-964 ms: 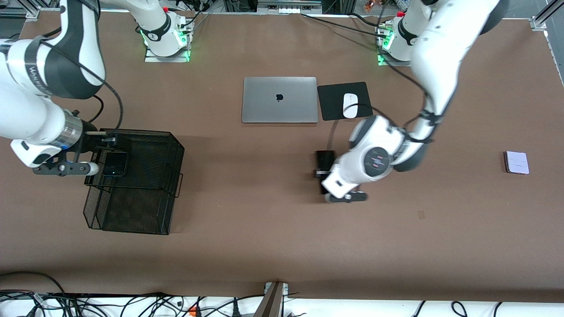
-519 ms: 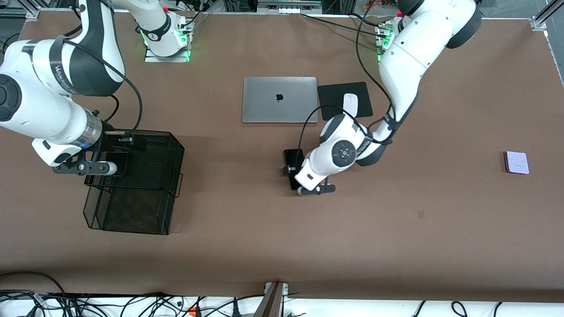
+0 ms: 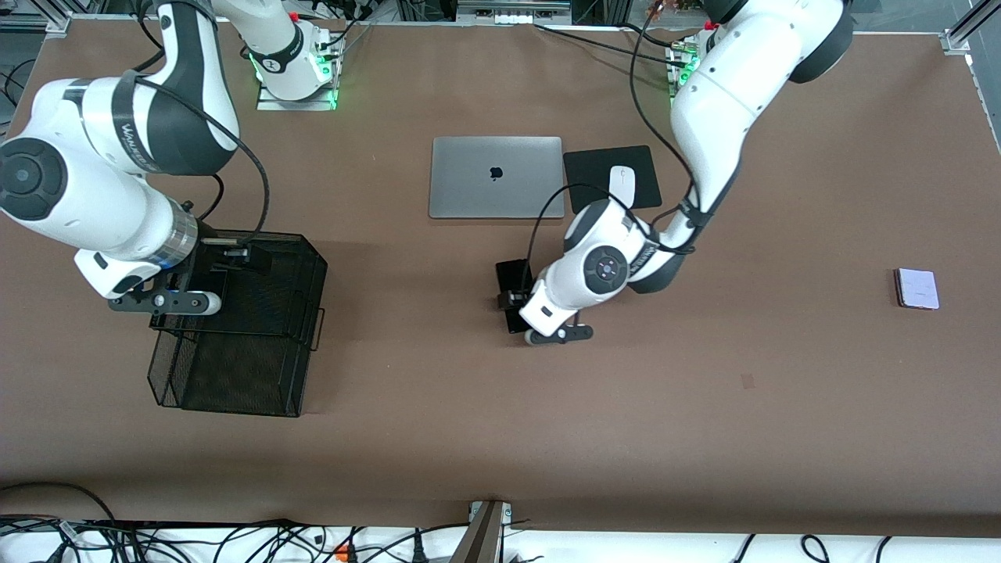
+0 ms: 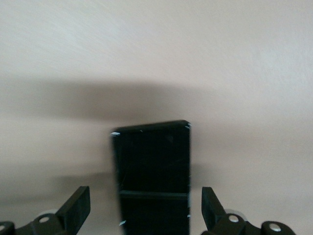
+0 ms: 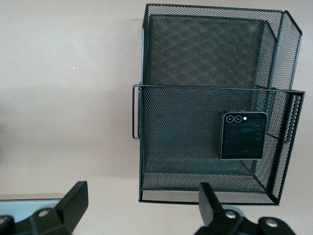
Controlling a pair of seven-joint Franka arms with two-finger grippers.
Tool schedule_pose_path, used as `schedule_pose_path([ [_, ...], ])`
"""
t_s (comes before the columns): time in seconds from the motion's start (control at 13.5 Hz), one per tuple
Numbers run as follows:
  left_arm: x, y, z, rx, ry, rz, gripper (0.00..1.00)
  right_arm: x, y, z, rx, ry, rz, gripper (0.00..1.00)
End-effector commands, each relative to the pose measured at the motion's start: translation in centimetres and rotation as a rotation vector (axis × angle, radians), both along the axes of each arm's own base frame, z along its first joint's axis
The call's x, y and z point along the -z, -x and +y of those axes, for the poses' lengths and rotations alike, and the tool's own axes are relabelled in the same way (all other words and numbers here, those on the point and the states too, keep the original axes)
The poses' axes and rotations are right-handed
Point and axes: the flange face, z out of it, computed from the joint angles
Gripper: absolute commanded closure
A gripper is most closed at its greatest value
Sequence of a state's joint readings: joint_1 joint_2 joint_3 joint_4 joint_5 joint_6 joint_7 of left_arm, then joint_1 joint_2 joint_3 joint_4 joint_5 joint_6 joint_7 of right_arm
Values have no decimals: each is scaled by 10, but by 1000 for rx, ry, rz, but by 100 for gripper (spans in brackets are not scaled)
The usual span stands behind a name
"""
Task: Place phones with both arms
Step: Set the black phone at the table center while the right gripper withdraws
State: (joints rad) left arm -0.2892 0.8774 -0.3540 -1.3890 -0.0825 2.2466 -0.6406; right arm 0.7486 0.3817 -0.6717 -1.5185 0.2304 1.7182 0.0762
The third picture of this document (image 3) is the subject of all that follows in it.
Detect black wire mesh tray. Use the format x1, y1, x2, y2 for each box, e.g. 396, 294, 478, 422
148, 228, 328, 418

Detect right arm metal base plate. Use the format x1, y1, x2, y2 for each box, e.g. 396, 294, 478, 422
257, 31, 345, 112

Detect black mouse pad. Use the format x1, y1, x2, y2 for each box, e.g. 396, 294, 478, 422
563, 145, 663, 216

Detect white flip phone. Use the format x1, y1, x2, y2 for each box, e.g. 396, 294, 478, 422
893, 267, 941, 311

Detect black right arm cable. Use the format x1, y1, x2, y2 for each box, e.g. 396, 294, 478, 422
129, 0, 271, 235

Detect white computer mouse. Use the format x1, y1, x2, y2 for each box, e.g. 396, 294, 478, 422
608, 165, 637, 210

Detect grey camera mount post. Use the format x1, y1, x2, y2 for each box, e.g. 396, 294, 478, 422
450, 500, 513, 563

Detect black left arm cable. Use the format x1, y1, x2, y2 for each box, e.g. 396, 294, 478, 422
528, 0, 701, 274

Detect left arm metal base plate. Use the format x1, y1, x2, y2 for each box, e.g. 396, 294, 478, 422
667, 39, 693, 118

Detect long black table cable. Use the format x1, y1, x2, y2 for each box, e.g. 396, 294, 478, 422
534, 23, 685, 66

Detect black looped floor cable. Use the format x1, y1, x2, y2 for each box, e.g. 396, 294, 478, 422
213, 525, 329, 563

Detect silver closed laptop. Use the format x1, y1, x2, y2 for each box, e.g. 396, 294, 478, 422
429, 137, 565, 220

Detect thick dark curved cable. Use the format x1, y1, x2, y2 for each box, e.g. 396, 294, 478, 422
0, 482, 118, 526

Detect long black smartphone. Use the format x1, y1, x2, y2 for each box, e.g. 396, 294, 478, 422
495, 260, 536, 335

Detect black base connector cables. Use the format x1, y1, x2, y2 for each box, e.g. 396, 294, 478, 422
313, 0, 378, 57

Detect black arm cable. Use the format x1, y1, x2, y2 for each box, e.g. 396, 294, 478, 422
129, 0, 271, 235
528, 0, 701, 274

